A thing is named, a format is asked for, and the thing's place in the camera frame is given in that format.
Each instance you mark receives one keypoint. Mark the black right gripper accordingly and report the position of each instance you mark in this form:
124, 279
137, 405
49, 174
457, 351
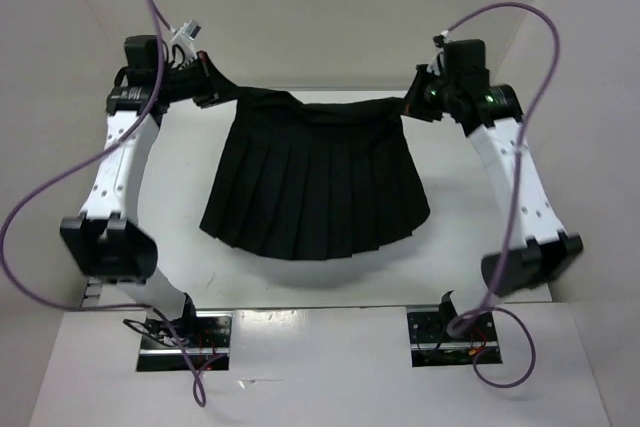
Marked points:
413, 104

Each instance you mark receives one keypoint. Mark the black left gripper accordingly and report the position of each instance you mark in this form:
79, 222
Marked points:
211, 80

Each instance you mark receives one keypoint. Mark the black skirt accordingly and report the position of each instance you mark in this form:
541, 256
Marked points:
304, 181

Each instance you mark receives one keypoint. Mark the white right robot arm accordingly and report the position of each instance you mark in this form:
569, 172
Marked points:
536, 248

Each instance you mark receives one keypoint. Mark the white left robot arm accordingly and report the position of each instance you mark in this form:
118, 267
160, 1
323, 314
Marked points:
104, 238

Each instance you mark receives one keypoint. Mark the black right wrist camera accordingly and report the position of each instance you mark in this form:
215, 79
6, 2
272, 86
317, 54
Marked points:
464, 56

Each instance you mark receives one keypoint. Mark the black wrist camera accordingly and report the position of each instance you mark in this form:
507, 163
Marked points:
141, 52
464, 56

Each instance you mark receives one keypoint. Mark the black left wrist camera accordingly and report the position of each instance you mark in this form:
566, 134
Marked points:
141, 52

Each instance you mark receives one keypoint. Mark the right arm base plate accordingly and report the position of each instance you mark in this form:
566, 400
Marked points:
431, 346

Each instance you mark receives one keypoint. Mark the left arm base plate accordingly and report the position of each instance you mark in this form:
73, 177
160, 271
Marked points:
208, 346

